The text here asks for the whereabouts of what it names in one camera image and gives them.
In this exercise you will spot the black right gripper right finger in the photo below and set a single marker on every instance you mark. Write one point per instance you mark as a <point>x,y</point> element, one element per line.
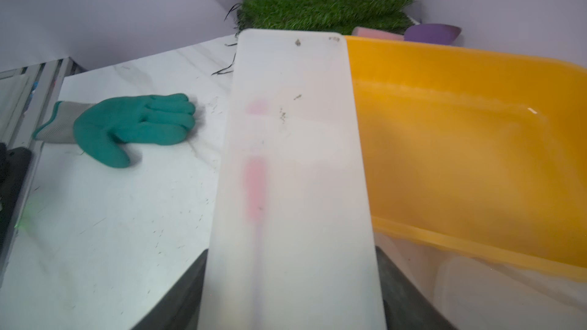
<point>405,306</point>

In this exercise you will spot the green artificial grass roll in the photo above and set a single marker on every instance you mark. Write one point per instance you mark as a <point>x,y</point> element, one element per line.
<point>340,16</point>

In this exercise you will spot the clear pencil case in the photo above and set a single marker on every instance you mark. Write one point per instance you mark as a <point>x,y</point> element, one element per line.
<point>292,245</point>

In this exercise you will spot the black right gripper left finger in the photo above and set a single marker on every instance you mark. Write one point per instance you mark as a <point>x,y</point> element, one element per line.
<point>179,308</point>

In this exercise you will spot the purple pink toy shovel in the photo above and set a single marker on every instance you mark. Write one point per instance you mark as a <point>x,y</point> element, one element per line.
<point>439,34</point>

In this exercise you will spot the green rubber glove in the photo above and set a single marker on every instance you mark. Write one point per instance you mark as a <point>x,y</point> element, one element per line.
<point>101,129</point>

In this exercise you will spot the yellow plastic storage box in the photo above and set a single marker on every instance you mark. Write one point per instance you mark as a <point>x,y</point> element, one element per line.
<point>476,152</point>

